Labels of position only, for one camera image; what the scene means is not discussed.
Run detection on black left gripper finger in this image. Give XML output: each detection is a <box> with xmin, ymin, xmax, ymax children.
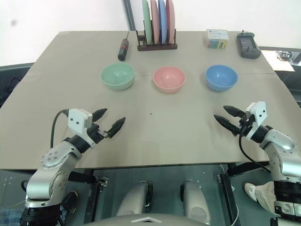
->
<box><xmin>92</xmin><ymin>108</ymin><xmax>109</xmax><ymax>123</ymax></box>
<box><xmin>108</xmin><ymin>116</ymin><xmax>126</xmax><ymax>139</ymax></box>

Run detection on dark wooden plate rack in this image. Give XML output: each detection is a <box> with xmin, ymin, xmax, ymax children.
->
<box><xmin>135</xmin><ymin>19</ymin><xmax>178</xmax><ymax>52</ymax></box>

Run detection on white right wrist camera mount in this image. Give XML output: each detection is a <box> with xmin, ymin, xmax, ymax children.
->
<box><xmin>245</xmin><ymin>101</ymin><xmax>268</xmax><ymax>142</ymax></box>

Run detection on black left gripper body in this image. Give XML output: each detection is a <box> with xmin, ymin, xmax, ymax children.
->
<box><xmin>87</xmin><ymin>124</ymin><xmax>111</xmax><ymax>145</ymax></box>

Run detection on beige trouser leg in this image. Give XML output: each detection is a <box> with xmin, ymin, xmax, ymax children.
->
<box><xmin>254</xmin><ymin>180</ymin><xmax>283</xmax><ymax>217</ymax></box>

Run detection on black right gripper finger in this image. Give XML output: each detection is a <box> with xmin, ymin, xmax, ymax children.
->
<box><xmin>214</xmin><ymin>114</ymin><xmax>239</xmax><ymax>137</ymax></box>
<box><xmin>223</xmin><ymin>105</ymin><xmax>246</xmax><ymax>117</ymax></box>

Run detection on grey left robot thigh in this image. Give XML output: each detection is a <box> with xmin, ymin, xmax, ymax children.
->
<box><xmin>116</xmin><ymin>180</ymin><xmax>154</xmax><ymax>218</ymax></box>

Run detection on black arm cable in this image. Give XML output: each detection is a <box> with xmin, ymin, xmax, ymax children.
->
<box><xmin>51</xmin><ymin>109</ymin><xmax>70</xmax><ymax>148</ymax></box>
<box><xmin>238</xmin><ymin>119</ymin><xmax>271</xmax><ymax>174</ymax></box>

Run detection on grey robot torso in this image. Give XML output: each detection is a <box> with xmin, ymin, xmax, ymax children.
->
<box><xmin>82</xmin><ymin>213</ymin><xmax>213</xmax><ymax>226</ymax></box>

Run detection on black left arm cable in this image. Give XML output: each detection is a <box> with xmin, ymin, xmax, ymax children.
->
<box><xmin>51</xmin><ymin>109</ymin><xmax>70</xmax><ymax>148</ymax></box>

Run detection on blue bowl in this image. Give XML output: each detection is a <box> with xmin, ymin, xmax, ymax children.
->
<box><xmin>205</xmin><ymin>65</ymin><xmax>238</xmax><ymax>92</ymax></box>

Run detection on black battery charger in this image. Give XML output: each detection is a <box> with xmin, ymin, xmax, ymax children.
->
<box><xmin>236</xmin><ymin>30</ymin><xmax>262</xmax><ymax>60</ymax></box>

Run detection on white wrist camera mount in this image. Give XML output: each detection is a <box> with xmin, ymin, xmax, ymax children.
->
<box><xmin>68</xmin><ymin>108</ymin><xmax>94</xmax><ymax>137</ymax></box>
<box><xmin>245</xmin><ymin>101</ymin><xmax>268</xmax><ymax>142</ymax></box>

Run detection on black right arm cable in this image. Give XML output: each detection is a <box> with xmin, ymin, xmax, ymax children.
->
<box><xmin>238</xmin><ymin>119</ymin><xmax>271</xmax><ymax>174</ymax></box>

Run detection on grey right robot thigh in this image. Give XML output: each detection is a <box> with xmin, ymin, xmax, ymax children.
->
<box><xmin>180</xmin><ymin>179</ymin><xmax>211</xmax><ymax>223</ymax></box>

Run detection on red bowl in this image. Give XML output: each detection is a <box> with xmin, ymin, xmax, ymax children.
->
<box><xmin>152</xmin><ymin>66</ymin><xmax>187</xmax><ymax>94</ymax></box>

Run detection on grey robot thigh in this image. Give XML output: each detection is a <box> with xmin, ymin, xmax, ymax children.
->
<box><xmin>180</xmin><ymin>179</ymin><xmax>211</xmax><ymax>223</ymax></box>
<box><xmin>116</xmin><ymin>180</ymin><xmax>154</xmax><ymax>218</ymax></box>

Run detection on pink plate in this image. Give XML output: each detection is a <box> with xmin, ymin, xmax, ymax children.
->
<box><xmin>150</xmin><ymin>0</ymin><xmax>162</xmax><ymax>45</ymax></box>
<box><xmin>165</xmin><ymin>0</ymin><xmax>176</xmax><ymax>45</ymax></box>

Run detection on clear box of coloured items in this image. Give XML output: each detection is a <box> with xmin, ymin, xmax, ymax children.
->
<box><xmin>203</xmin><ymin>28</ymin><xmax>230</xmax><ymax>50</ymax></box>

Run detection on tangled black cables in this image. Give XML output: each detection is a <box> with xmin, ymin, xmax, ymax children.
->
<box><xmin>276</xmin><ymin>49</ymin><xmax>295</xmax><ymax>62</ymax></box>

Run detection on green bowl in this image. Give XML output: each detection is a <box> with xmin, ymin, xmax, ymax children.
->
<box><xmin>100</xmin><ymin>63</ymin><xmax>136</xmax><ymax>91</ymax></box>

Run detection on black and red screwdriver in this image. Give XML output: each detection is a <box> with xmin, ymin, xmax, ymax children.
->
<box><xmin>117</xmin><ymin>31</ymin><xmax>131</xmax><ymax>62</ymax></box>

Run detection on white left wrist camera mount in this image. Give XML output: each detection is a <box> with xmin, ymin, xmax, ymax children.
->
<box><xmin>68</xmin><ymin>108</ymin><xmax>94</xmax><ymax>137</ymax></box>

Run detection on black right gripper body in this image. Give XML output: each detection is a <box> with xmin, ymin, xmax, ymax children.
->
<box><xmin>237</xmin><ymin>112</ymin><xmax>256</xmax><ymax>137</ymax></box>

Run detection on white sneaker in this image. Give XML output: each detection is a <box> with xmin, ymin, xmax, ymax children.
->
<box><xmin>244</xmin><ymin>182</ymin><xmax>259</xmax><ymax>202</ymax></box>

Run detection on green plate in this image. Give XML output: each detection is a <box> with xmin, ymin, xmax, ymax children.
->
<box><xmin>141</xmin><ymin>0</ymin><xmax>154</xmax><ymax>45</ymax></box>

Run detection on blue plate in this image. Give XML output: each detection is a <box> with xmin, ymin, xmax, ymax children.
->
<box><xmin>158</xmin><ymin>0</ymin><xmax>169</xmax><ymax>45</ymax></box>

